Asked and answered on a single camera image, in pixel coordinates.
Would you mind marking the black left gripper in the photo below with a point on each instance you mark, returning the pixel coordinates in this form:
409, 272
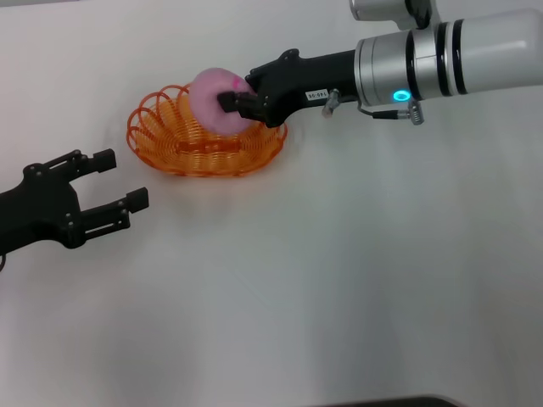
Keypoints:
38, 207

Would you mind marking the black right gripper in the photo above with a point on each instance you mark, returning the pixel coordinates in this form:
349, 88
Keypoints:
305, 76

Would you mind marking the pink fuzzy peach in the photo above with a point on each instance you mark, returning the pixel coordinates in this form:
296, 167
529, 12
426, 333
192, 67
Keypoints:
208, 102

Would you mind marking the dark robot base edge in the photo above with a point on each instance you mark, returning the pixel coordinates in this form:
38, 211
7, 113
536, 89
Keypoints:
394, 403

